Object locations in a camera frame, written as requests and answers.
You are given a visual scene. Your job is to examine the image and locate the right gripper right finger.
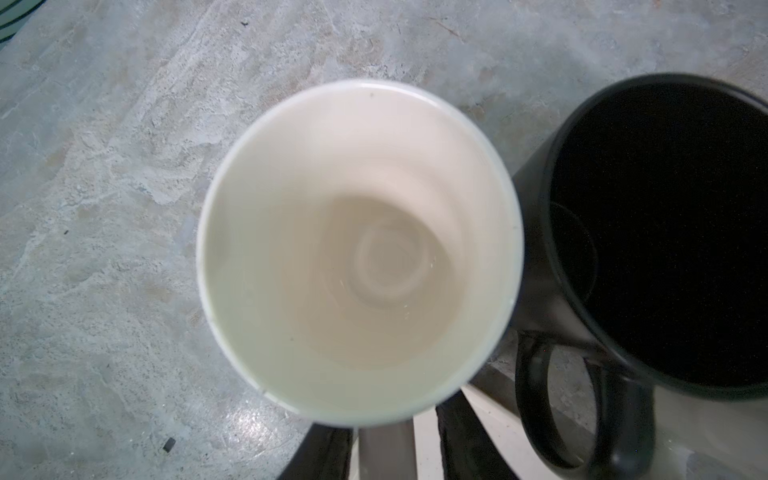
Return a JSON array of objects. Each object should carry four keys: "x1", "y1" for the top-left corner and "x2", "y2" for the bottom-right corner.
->
[{"x1": 435, "y1": 390, "x2": 519, "y2": 480}]

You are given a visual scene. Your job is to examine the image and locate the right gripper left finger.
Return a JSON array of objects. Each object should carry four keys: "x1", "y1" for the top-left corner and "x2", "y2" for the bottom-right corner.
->
[{"x1": 278, "y1": 424, "x2": 354, "y2": 480}]

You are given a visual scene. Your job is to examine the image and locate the pink upside-down mug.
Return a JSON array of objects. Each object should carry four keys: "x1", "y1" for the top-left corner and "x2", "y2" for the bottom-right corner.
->
[{"x1": 196, "y1": 79, "x2": 524, "y2": 434}]

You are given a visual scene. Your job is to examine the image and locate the black mug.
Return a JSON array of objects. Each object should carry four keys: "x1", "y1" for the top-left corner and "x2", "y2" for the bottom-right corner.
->
[{"x1": 511, "y1": 73, "x2": 767, "y2": 479}]

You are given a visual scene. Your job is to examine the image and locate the pink tray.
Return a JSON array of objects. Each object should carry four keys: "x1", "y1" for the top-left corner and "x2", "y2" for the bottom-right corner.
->
[{"x1": 347, "y1": 383, "x2": 595, "y2": 480}]

